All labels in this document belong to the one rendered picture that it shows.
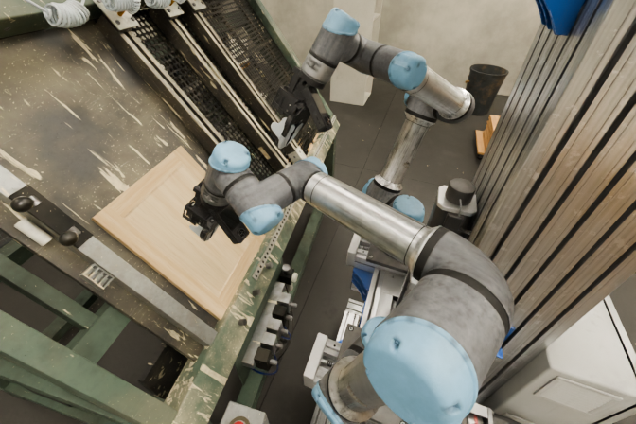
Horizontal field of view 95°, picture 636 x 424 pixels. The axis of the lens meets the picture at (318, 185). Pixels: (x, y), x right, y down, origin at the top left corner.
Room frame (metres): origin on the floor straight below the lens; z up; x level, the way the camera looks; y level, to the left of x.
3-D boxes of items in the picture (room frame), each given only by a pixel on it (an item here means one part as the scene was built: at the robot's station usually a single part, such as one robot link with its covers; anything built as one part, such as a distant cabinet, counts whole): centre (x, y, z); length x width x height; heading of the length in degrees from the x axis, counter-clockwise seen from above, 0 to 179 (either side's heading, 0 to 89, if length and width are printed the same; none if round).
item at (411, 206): (0.79, -0.33, 1.20); 0.13 x 0.12 x 0.14; 35
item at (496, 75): (4.47, -2.51, 0.33); 0.54 x 0.54 x 0.65
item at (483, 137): (3.18, -2.26, 0.20); 0.61 x 0.51 x 0.40; 160
